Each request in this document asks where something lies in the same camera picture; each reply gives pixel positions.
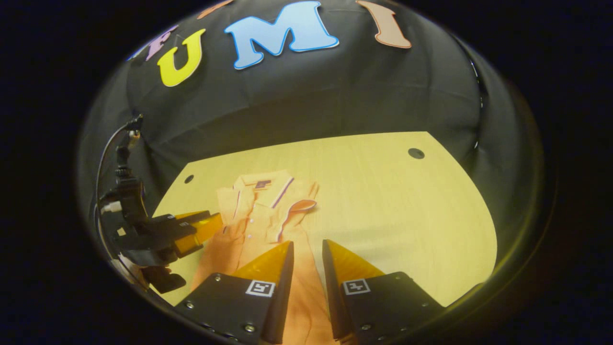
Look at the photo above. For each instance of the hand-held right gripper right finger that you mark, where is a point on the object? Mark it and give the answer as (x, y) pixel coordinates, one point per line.
(331, 297)

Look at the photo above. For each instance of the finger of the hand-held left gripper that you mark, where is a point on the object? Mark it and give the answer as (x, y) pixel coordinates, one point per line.
(167, 235)
(165, 219)

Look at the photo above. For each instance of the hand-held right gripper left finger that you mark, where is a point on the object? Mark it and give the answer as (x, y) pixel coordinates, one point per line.
(283, 297)

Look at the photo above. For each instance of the orange T-shirt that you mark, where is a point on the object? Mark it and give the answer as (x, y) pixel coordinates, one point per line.
(258, 215)

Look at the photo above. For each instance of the black backdrop cloth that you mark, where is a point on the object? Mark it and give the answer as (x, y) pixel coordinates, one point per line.
(335, 96)

